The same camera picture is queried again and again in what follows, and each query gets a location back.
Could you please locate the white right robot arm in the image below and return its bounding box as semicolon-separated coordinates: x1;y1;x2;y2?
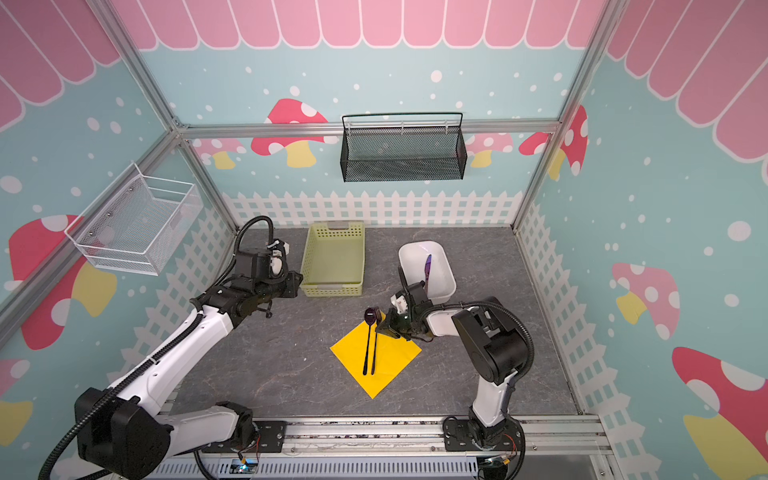
376;281;535;443

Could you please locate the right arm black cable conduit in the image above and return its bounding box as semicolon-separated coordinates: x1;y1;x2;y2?
395;266;536;480

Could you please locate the white wire wall basket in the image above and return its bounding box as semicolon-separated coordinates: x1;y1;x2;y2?
65;164;203;276

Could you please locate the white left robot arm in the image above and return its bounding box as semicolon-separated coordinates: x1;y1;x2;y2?
75;271;303;479

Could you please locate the purple spoon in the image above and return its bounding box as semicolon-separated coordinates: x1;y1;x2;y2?
362;307;379;376

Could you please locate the white plastic tub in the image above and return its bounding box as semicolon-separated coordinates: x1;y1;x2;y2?
398;240;457;304

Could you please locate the black mesh wall basket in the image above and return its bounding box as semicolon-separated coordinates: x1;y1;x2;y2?
340;112;468;182

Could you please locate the purple knife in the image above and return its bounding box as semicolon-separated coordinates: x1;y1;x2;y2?
423;254;432;294

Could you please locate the green perforated plastic basket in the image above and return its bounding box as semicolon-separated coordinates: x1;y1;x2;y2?
300;221;366;298

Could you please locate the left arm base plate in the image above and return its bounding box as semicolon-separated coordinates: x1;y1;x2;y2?
240;420;288;455

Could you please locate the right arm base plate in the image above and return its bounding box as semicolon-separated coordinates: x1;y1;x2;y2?
442;416;525;452

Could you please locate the yellow paper napkin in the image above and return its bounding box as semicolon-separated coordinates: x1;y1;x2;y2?
331;311;421;399

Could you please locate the purple fork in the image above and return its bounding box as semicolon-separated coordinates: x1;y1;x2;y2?
370;319;381;375

